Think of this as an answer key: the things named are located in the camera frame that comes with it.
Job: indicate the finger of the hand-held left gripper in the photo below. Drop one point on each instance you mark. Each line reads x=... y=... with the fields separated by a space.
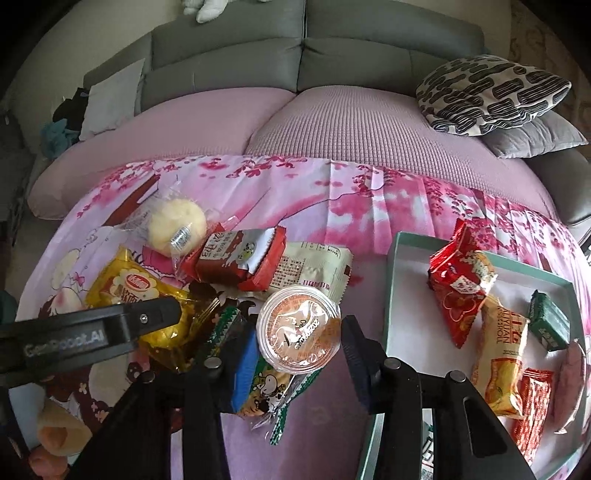
x=147 y=321

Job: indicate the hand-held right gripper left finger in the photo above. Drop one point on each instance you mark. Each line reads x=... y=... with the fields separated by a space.
x=244 y=369

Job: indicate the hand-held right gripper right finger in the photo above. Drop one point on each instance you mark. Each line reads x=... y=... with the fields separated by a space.
x=362 y=369

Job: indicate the yellow clear snack packet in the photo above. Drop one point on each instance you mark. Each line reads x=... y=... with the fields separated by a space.
x=120 y=281

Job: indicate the round jelly cup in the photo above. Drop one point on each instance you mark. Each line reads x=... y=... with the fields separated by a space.
x=295 y=332

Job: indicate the teal cardboard box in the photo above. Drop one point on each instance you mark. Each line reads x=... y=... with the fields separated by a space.
x=411 y=295

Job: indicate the beige egg roll packet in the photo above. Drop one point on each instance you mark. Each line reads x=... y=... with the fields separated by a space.
x=501 y=360

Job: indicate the long red snack packet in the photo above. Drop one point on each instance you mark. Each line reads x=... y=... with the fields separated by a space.
x=531 y=410

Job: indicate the pink snack packet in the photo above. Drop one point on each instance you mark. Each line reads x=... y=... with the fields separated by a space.
x=570 y=383

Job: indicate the person's left hand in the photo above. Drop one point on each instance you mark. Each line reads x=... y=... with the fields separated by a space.
x=60 y=429

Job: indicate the green white snack packet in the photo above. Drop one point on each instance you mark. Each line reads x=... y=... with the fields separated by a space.
x=268 y=392

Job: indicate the red cartoon snack packet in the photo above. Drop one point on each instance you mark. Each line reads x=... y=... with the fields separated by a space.
x=221 y=263

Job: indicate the round bun in clear wrapper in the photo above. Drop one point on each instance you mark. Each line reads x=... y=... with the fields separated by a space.
x=175 y=221

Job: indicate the cream snack packet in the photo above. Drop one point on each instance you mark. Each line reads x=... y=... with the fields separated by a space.
x=314 y=267

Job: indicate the red patterned snack packet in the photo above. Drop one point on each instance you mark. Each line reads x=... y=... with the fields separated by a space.
x=457 y=286

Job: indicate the printed cartoon blanket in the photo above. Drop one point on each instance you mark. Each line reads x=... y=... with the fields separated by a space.
x=323 y=207

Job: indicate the small green snack packet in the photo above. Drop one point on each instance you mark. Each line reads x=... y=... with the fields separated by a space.
x=549 y=323

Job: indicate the dark clothing pile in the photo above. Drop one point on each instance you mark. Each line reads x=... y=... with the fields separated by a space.
x=69 y=110

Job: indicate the light grey pillow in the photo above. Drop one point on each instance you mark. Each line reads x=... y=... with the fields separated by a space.
x=115 y=97

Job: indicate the pink sofa cover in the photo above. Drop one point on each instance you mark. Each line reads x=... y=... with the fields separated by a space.
x=369 y=129

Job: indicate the black white patterned pillow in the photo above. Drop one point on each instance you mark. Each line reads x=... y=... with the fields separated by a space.
x=489 y=92

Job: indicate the white plush toy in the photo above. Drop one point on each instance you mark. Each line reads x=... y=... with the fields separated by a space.
x=207 y=11

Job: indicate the grey sofa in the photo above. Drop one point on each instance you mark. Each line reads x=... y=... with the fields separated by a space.
x=369 y=50

